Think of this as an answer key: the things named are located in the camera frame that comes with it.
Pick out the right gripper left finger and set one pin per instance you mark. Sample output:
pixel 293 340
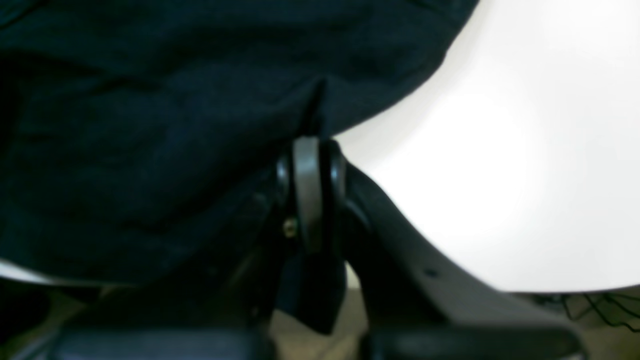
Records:
pixel 216 305

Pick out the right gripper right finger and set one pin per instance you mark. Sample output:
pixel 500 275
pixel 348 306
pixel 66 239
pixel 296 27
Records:
pixel 420 304

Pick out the black t-shirt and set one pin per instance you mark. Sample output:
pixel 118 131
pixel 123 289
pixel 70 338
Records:
pixel 132 129

